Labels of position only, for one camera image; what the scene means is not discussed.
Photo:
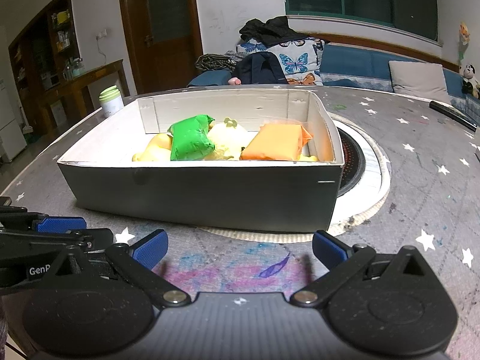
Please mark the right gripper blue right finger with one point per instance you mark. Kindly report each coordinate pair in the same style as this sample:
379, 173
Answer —
344, 264

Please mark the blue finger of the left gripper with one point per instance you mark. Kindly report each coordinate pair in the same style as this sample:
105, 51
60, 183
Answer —
60, 224

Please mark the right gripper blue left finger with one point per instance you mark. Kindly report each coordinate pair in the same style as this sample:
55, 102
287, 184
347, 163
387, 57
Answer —
134, 264

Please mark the orange rubber duck toy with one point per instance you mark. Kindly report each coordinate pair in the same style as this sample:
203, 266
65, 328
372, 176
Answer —
158, 149

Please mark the green plastic packet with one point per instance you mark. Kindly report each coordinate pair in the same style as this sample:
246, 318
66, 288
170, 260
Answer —
190, 138

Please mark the white refrigerator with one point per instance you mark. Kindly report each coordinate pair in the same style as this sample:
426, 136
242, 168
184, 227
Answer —
11, 137

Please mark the wooden side table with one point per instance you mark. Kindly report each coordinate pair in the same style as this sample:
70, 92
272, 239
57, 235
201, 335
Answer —
78, 102

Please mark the grey cardboard box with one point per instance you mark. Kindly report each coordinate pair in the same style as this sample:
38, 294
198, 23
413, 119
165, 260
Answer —
268, 196

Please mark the orange plastic packet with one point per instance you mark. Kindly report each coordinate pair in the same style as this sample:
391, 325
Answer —
274, 141

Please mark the white jar green lid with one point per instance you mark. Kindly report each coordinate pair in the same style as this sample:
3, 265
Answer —
111, 101

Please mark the grey star table mat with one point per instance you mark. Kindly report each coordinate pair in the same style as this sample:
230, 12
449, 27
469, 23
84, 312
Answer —
409, 189

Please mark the yellow plush toy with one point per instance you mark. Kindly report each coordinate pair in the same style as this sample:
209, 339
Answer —
229, 139

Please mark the dark wooden shelf cabinet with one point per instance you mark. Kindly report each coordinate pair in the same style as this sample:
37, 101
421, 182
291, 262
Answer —
41, 52

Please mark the blue sofa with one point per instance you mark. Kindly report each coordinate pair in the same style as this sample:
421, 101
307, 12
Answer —
355, 67

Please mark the grey sofa pillow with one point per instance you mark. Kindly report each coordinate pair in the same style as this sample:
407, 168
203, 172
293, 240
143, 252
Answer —
420, 80

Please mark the butterfly pattern cushion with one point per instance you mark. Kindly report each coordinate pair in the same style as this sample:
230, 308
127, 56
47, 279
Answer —
300, 60

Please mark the dark navy jacket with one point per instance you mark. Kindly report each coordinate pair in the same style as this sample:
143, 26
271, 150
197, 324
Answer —
259, 68

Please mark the striped dark cloth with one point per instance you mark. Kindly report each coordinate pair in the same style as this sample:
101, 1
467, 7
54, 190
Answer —
215, 62

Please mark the panda plush toy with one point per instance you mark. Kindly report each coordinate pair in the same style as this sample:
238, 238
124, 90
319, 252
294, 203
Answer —
470, 84

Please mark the black clothes pile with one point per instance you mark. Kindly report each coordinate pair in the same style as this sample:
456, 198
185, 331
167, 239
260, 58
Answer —
271, 33

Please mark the dark wooden door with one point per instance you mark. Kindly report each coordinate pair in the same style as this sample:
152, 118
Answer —
163, 40

